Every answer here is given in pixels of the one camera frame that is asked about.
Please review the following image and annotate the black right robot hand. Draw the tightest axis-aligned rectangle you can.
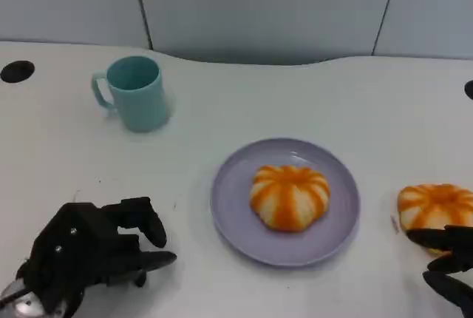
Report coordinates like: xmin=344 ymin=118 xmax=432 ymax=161
xmin=406 ymin=224 xmax=473 ymax=318

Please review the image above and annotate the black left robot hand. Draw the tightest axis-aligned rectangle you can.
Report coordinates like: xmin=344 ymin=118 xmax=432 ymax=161
xmin=16 ymin=196 xmax=178 ymax=318

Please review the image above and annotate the orange white toy bread roll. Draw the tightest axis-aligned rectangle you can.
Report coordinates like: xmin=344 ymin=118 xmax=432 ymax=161
xmin=398 ymin=183 xmax=473 ymax=257
xmin=249 ymin=164 xmax=332 ymax=233

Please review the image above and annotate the pale green mug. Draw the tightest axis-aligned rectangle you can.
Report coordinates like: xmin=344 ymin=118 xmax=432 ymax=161
xmin=91 ymin=55 xmax=174 ymax=133

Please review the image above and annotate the lilac plate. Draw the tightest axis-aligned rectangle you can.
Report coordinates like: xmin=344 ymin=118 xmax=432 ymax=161
xmin=210 ymin=138 xmax=361 ymax=268

